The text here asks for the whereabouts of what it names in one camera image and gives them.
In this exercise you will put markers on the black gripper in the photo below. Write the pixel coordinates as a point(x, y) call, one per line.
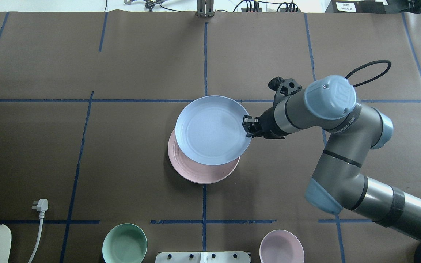
point(267, 122)

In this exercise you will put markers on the blue plate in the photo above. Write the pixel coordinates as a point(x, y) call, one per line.
point(209, 130)

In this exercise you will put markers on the pink plate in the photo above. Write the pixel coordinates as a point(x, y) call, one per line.
point(197, 172)

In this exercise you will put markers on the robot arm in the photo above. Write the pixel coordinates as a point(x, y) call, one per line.
point(337, 183)

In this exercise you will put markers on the pink bowl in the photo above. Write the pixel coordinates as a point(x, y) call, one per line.
point(281, 246)

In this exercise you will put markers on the black box with label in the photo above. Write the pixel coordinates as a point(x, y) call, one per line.
point(355, 6)

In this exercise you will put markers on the green bowl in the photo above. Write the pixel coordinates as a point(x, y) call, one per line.
point(125, 243)

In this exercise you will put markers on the white power plug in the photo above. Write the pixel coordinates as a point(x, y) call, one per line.
point(41, 206)

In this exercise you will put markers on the aluminium frame post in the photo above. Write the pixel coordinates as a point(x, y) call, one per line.
point(205, 8)

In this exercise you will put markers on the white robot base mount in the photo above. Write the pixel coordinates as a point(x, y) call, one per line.
point(204, 257)

